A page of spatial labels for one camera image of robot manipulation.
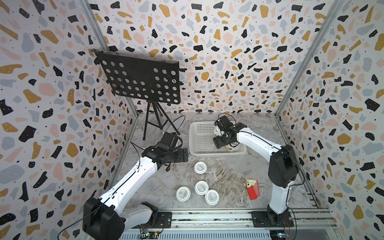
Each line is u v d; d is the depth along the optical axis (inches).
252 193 31.9
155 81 29.0
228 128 26.7
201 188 30.8
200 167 33.7
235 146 29.9
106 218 14.5
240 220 29.5
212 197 29.5
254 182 33.7
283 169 19.5
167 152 23.1
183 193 30.0
